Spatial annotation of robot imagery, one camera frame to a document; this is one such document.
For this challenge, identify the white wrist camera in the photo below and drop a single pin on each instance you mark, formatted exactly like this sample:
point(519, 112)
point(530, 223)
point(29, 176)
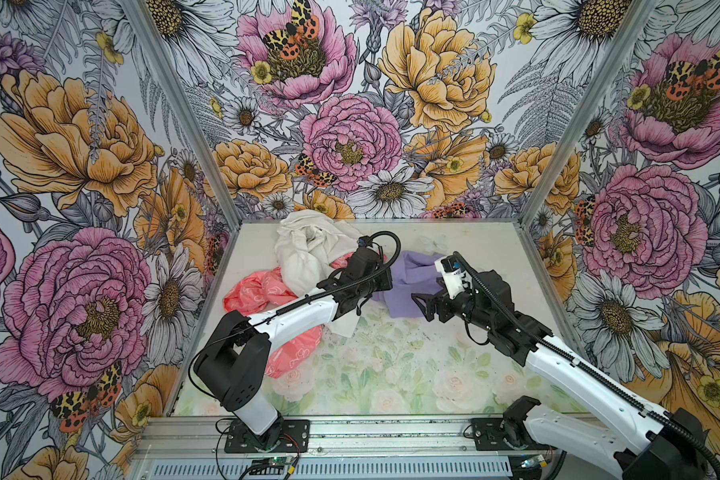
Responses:
point(453, 275)

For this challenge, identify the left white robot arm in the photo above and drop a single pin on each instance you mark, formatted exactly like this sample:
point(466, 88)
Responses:
point(233, 362)

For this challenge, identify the left metal corner post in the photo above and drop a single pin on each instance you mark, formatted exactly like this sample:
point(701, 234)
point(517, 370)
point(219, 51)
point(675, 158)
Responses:
point(161, 64)

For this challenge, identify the purple cloth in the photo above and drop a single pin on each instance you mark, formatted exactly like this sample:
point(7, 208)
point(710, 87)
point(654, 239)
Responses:
point(412, 273)

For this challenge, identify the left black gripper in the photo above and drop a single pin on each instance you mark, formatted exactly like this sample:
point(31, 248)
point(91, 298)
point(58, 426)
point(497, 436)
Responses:
point(386, 283)

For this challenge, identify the white cloth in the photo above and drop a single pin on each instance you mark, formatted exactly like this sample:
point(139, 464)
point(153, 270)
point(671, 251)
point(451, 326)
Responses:
point(308, 243)

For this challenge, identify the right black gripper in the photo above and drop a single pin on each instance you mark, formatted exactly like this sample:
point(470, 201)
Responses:
point(430, 310)

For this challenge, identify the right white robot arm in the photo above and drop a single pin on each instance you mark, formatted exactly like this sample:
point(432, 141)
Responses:
point(637, 438)

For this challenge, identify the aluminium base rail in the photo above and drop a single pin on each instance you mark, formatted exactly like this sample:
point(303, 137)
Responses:
point(345, 447)

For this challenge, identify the green circuit board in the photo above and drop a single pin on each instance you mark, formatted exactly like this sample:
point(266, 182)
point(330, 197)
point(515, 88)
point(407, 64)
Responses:
point(273, 465)

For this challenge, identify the metal corner frame post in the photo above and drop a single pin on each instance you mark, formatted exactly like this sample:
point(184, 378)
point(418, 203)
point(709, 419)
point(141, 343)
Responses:
point(623, 44)

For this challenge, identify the pink patterned cloth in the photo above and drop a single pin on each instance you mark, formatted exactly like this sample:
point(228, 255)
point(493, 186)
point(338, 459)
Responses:
point(262, 291)

